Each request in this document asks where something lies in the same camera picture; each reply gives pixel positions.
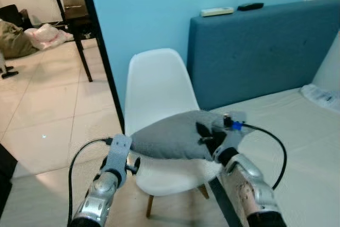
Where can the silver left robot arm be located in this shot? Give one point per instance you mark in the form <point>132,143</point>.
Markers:
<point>101,195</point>

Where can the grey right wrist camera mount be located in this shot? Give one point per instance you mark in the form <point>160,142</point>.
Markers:
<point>231,134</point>

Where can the pink plastic bag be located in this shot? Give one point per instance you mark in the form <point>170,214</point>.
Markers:
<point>48,36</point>

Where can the dark door frame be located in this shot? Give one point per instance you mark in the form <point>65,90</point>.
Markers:
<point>101,51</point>

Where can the grey square pillow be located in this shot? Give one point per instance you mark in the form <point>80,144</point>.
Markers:
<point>170,139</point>

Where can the black remote control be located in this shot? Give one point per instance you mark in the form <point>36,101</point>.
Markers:
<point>249,7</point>

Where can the olive fabric bag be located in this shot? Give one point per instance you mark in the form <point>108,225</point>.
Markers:
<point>13,41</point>

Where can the black chair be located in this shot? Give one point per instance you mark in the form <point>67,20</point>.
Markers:
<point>13,14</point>

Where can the crinkled clear plastic bag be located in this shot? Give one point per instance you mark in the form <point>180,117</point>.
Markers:
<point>321,97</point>

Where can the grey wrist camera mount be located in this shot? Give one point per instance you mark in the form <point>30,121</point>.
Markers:
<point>119,152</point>
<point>231,134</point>

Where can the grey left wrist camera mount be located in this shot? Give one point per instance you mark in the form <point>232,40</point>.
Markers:
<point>119,152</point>

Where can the dark furniture edge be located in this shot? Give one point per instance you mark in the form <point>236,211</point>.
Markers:
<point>5,179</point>

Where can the white plastic chair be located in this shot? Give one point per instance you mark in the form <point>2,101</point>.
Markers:
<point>156,86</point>

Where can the mattress with cream sheet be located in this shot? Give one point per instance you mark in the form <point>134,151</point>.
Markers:
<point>303,152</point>

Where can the blue bed base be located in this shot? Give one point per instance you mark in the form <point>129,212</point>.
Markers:
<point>226,203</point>

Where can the blue upholstered headboard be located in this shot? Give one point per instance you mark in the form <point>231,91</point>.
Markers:
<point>260,51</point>

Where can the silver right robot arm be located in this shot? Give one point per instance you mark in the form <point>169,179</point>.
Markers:
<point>252,190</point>

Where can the black metal table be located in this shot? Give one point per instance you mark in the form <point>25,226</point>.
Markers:
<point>79,30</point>

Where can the brown cardboard box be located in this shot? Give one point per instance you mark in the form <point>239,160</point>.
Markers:
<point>74,6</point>

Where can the white remote control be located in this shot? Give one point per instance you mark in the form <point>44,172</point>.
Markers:
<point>217,11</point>

